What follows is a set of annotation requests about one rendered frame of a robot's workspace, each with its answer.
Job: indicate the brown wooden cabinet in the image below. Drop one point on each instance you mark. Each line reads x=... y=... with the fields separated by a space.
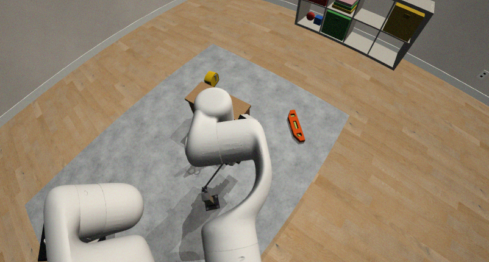
x=239 y=107

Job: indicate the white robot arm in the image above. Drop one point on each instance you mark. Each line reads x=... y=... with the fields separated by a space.
x=77 y=216

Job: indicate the orange spirit level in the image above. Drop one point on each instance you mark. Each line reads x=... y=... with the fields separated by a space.
x=295 y=126

